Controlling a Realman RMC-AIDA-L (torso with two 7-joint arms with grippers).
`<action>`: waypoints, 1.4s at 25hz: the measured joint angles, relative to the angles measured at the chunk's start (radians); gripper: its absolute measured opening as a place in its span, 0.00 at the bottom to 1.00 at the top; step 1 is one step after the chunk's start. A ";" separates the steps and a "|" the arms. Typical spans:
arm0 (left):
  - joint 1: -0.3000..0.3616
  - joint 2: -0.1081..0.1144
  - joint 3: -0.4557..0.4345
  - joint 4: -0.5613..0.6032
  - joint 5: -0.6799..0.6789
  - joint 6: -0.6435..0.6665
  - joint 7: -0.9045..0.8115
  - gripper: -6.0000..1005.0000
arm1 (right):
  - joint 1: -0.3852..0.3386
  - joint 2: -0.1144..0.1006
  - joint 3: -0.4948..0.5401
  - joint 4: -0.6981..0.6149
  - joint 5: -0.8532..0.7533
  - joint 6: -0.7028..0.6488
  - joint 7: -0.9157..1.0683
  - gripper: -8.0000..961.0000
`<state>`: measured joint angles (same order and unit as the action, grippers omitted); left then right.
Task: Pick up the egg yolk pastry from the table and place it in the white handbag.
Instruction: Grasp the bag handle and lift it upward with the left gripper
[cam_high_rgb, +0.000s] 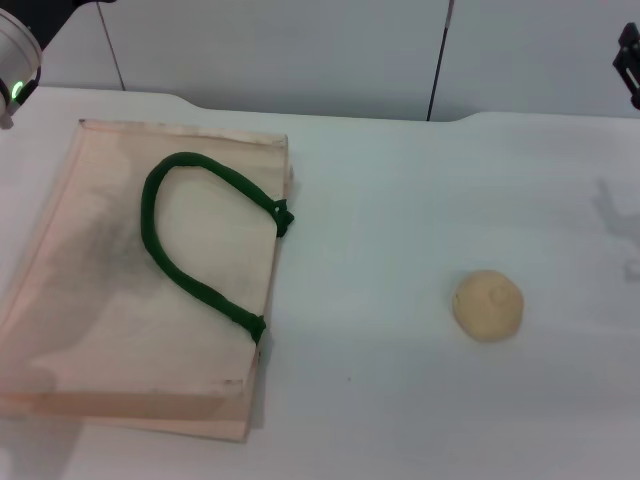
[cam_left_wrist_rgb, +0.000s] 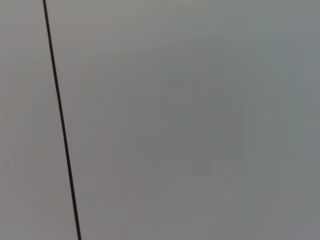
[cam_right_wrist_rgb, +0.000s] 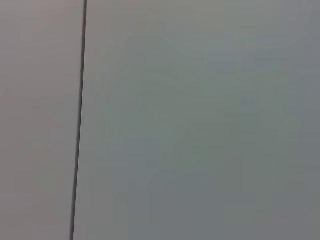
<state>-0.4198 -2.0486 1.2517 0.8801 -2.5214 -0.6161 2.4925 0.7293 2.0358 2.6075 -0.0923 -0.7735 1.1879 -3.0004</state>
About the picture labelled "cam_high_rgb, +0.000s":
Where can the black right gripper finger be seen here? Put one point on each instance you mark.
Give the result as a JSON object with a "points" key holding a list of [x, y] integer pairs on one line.
{"points": [[631, 36], [631, 75]]}

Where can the round egg yolk pastry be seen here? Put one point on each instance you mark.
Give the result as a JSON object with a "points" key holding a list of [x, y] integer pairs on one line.
{"points": [[487, 306]]}

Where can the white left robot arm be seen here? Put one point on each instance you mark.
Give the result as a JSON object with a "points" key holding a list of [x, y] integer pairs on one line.
{"points": [[15, 47]]}

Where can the black vertical wall strip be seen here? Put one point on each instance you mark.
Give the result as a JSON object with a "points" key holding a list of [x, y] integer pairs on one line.
{"points": [[436, 75]]}

